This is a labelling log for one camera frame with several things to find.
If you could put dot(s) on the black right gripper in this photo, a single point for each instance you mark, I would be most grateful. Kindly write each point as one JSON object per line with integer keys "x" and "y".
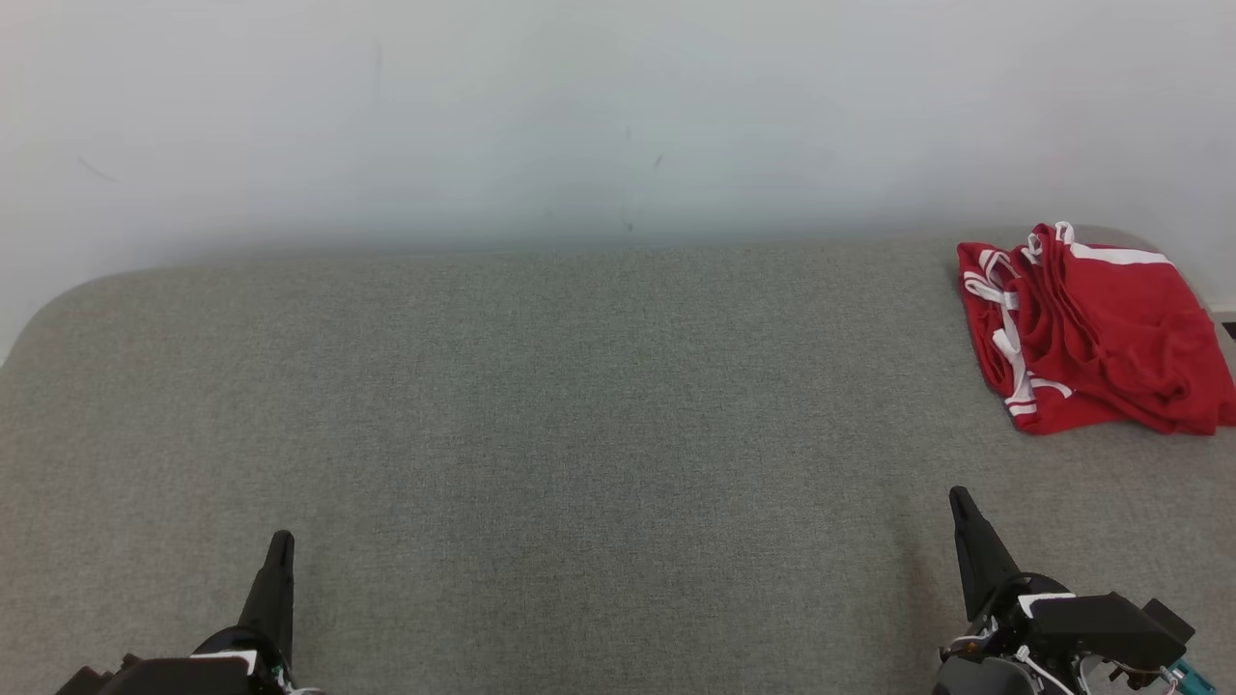
{"x": 999, "y": 627}

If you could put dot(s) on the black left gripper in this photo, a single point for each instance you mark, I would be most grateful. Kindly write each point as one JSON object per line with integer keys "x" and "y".
{"x": 266, "y": 666}

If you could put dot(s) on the red basketball jersey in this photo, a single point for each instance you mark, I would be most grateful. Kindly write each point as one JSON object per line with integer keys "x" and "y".
{"x": 985, "y": 319}

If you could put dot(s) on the red basketball shorts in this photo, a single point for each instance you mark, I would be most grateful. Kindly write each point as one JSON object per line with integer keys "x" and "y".
{"x": 1130, "y": 328}

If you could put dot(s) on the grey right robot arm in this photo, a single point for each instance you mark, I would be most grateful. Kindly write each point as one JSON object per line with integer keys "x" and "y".
{"x": 980, "y": 679}

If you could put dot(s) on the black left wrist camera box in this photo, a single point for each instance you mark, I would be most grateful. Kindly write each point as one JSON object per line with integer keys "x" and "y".
{"x": 164, "y": 678}

